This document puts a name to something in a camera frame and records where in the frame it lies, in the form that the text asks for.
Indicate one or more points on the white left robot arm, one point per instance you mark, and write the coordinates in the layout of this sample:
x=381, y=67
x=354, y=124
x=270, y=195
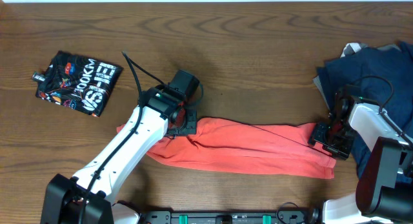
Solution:
x=89, y=196

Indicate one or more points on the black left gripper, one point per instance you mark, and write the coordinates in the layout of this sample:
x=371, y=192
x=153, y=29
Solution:
x=188, y=122

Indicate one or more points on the orange printed t-shirt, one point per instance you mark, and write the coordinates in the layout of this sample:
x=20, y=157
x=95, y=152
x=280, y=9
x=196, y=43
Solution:
x=222, y=145

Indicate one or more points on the black printed folded t-shirt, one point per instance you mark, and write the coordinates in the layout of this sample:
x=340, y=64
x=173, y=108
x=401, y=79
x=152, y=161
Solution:
x=78, y=82

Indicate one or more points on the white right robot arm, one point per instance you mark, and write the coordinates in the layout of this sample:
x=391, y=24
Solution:
x=379, y=197

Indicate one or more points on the navy blue garment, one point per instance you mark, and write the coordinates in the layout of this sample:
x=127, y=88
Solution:
x=383, y=76

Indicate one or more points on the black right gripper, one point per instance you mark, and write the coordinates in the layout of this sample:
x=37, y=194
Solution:
x=341, y=152

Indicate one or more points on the grey white garment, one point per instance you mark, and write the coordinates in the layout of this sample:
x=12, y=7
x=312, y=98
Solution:
x=353, y=48

